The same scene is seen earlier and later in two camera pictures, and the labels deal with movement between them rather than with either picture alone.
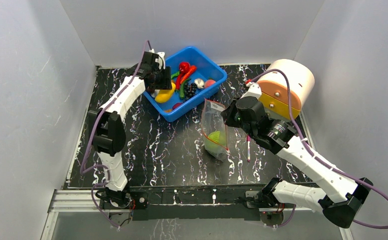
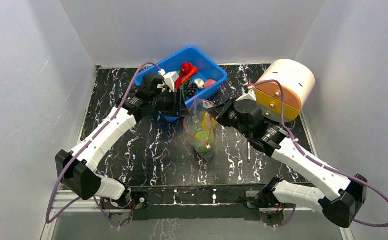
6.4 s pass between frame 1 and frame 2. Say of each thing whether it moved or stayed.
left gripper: moved
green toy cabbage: moved
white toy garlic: stayed
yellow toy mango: moved
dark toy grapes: stayed
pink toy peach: stayed
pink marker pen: stayed
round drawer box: stayed
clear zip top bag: moved
